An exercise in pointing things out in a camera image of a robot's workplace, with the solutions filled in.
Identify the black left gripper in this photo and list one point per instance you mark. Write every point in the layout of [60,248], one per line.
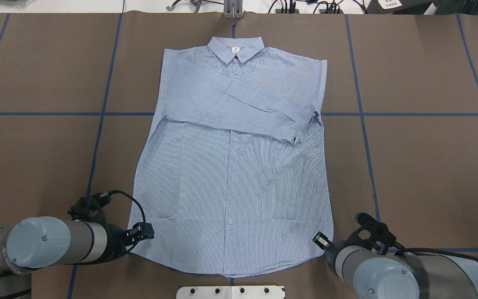
[117,238]

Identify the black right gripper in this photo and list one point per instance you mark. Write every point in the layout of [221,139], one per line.
[331,249]

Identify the light blue striped shirt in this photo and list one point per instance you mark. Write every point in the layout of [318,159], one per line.
[233,173]

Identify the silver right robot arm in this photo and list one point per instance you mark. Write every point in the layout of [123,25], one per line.
[405,276]

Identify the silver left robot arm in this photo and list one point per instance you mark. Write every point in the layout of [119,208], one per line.
[40,242]

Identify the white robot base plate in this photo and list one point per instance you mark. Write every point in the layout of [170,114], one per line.
[232,292]

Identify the grey aluminium frame post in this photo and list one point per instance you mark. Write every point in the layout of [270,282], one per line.
[233,9]

